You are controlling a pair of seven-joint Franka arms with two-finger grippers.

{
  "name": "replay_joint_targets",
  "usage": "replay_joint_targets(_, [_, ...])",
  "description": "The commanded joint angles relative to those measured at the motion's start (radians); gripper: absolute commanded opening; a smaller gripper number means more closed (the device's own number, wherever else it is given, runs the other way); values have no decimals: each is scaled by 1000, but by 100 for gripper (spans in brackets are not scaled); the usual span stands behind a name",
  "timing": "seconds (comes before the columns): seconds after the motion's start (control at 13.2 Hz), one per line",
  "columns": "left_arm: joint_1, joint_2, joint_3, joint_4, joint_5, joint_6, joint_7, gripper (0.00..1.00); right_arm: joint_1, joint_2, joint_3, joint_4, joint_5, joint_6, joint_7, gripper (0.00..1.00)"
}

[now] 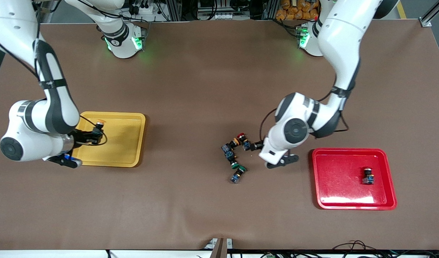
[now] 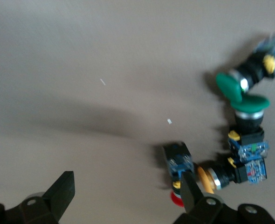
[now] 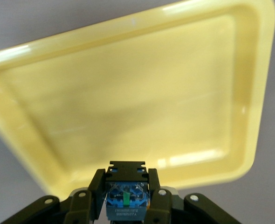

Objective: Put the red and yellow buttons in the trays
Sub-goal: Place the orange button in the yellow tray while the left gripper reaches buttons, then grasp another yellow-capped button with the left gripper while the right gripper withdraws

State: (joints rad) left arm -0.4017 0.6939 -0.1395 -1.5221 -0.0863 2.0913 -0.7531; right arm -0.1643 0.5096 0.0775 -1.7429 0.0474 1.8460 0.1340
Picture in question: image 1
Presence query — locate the red push button switch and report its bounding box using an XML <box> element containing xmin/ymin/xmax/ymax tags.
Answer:
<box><xmin>237</xmin><ymin>132</ymin><xmax>252</xmax><ymax>151</ymax></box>
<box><xmin>362</xmin><ymin>167</ymin><xmax>375</xmax><ymax>185</ymax></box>

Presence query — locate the yellow plastic tray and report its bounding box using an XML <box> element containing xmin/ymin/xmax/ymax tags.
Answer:
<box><xmin>72</xmin><ymin>111</ymin><xmax>146</xmax><ymax>168</ymax></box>

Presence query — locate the red plastic tray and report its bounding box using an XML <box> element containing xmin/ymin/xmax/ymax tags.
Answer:
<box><xmin>311</xmin><ymin>148</ymin><xmax>398</xmax><ymax>210</ymax></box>

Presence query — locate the brown table mat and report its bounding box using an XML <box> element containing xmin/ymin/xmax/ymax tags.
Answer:
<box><xmin>0</xmin><ymin>20</ymin><xmax>439</xmax><ymax>250</ymax></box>

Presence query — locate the white power strip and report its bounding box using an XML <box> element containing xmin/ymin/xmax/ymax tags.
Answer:
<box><xmin>128</xmin><ymin>0</ymin><xmax>159</xmax><ymax>15</ymax></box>

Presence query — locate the orange packets pile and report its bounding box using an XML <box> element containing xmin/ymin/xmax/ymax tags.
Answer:
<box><xmin>276</xmin><ymin>0</ymin><xmax>322</xmax><ymax>21</ymax></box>

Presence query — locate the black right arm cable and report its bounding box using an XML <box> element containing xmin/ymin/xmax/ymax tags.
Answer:
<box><xmin>78</xmin><ymin>115</ymin><xmax>108</xmax><ymax>146</ymax></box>

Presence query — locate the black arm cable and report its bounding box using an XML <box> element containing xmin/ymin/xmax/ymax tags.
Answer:
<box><xmin>78</xmin><ymin>115</ymin><xmax>108</xmax><ymax>146</ymax></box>
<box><xmin>259</xmin><ymin>109</ymin><xmax>278</xmax><ymax>144</ymax></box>

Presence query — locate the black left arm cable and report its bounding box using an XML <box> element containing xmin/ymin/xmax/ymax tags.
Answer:
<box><xmin>259</xmin><ymin>109</ymin><xmax>278</xmax><ymax>144</ymax></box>

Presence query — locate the green push button switch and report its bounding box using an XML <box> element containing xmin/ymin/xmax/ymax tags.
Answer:
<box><xmin>225</xmin><ymin>151</ymin><xmax>239</xmax><ymax>169</ymax></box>
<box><xmin>230</xmin><ymin>166</ymin><xmax>248</xmax><ymax>184</ymax></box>

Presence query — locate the metal table edge bracket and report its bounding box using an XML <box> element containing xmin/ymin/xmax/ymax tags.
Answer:
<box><xmin>205</xmin><ymin>238</ymin><xmax>233</xmax><ymax>258</ymax></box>

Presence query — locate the black floor cables bundle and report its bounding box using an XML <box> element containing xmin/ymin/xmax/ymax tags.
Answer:
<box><xmin>332</xmin><ymin>240</ymin><xmax>439</xmax><ymax>258</ymax></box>

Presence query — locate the aluminium frame profile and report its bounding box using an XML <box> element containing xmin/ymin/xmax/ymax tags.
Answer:
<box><xmin>420</xmin><ymin>0</ymin><xmax>439</xmax><ymax>27</ymax></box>

